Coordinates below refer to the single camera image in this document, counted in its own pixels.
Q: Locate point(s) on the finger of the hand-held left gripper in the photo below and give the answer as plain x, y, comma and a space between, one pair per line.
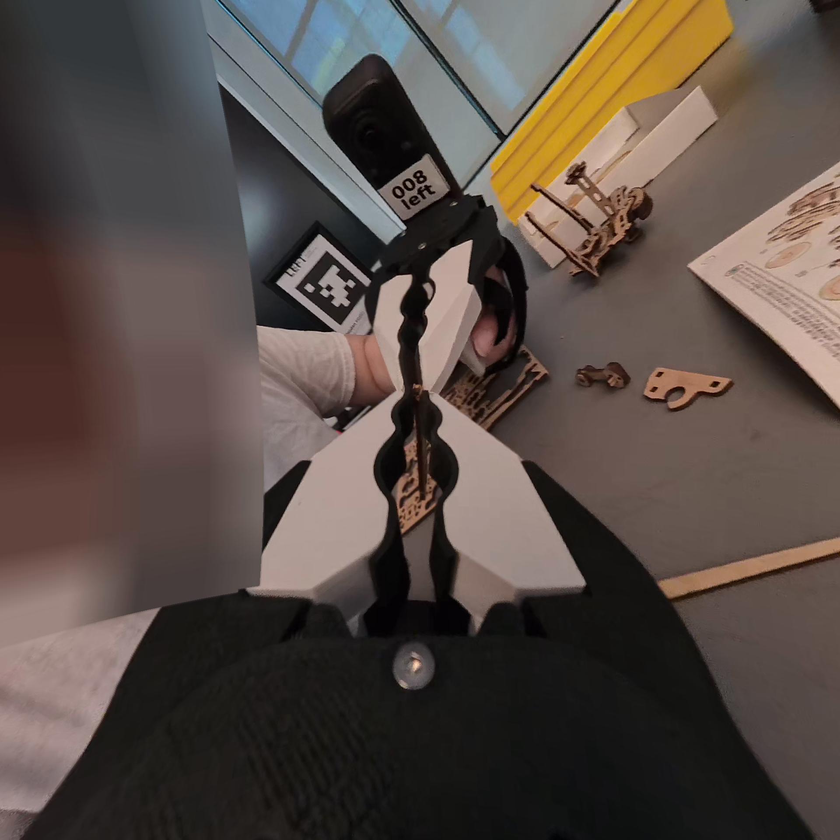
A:
453, 308
388, 315

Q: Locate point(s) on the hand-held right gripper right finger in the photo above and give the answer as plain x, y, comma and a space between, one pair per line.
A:
512, 525

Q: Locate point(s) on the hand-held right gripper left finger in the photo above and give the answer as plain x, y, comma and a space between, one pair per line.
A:
321, 525

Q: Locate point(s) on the wooden model part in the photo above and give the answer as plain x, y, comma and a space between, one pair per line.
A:
418, 420

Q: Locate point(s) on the person's left forearm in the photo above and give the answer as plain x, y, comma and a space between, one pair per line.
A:
374, 374

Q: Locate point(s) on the laser-cut wooden parts sheet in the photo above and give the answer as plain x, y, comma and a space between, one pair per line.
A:
505, 387

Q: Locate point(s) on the partly built wooden model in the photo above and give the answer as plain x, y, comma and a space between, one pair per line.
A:
604, 223

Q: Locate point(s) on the person's left hand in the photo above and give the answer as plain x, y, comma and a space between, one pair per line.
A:
485, 334

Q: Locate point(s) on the black white marker sign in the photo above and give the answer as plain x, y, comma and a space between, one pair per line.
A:
321, 282

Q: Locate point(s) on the large glass window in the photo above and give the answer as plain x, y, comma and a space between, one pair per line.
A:
394, 39

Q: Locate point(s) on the small dark wooden wheel part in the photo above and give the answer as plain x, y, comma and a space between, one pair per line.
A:
604, 375

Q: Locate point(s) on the thin wooden stick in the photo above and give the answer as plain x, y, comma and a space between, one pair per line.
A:
748, 568

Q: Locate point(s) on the stack of yellow plastic bins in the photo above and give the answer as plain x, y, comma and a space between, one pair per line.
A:
623, 79

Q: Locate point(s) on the white cardboard box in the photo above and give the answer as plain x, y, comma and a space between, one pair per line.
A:
676, 124

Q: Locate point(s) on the illustrated instruction booklet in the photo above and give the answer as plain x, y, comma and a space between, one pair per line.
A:
774, 282

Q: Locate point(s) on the flat wooden bracket part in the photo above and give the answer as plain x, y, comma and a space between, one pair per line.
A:
682, 387

